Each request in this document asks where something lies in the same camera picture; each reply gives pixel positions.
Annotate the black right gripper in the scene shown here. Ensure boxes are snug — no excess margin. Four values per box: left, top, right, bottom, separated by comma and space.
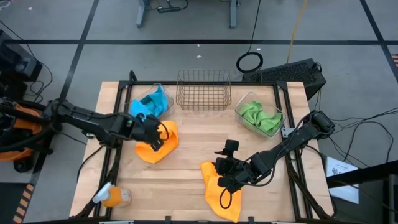
213, 139, 261, 194

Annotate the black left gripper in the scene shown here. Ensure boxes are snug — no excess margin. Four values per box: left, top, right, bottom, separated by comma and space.
136, 113, 165, 152

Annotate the orange microfiber towel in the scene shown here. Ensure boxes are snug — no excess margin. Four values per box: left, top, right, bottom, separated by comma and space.
134, 120, 180, 165
200, 160, 243, 223

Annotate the blue microfiber towel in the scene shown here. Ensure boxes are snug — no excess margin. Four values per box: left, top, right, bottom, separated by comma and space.
129, 98, 156, 121
141, 85, 169, 118

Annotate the green microfiber towel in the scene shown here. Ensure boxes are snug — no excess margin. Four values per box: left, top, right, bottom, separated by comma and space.
238, 100, 265, 125
253, 110, 284, 135

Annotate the clear plastic container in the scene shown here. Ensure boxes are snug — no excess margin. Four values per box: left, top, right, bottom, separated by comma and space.
234, 91, 287, 139
124, 82, 175, 123

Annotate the orange spray bottle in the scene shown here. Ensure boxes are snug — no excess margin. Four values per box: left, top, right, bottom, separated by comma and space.
92, 182, 132, 208

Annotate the white paper sheet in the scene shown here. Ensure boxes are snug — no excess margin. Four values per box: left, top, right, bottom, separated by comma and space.
325, 155, 360, 205

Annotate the black computer tower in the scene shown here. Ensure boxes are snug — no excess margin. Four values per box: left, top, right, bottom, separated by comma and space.
242, 58, 327, 101

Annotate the grey desk leg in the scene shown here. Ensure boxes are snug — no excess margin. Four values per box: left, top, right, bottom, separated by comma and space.
136, 0, 149, 29
229, 0, 239, 30

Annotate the black power strip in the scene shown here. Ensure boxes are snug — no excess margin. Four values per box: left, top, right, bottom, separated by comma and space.
157, 6, 182, 14

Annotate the orange rounded device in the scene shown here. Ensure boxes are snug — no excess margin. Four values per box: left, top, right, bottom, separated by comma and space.
0, 102, 43, 162

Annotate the black metal beam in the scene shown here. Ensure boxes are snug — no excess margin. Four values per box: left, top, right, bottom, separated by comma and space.
326, 160, 398, 189

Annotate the orange black hazard tape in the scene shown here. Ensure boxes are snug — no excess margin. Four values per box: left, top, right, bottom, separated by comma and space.
12, 183, 35, 224

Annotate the black floor equipment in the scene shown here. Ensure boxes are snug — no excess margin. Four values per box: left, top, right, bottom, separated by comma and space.
0, 29, 43, 100

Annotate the black cable loop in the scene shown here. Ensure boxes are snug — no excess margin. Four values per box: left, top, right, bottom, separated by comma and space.
219, 185, 233, 210
157, 121, 170, 141

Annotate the copper wire basket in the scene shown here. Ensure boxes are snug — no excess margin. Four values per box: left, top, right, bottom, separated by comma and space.
175, 69, 233, 111

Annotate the black table frame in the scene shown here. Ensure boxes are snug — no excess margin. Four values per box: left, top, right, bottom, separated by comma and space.
73, 70, 338, 224

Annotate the black cable with coil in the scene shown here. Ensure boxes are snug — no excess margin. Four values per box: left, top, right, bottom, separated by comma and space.
235, 0, 264, 75

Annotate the black cable bundle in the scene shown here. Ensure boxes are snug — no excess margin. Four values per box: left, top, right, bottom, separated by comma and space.
317, 107, 398, 169

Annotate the yellow cable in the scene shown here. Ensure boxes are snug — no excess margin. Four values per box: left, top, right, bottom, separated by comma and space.
285, 0, 309, 65

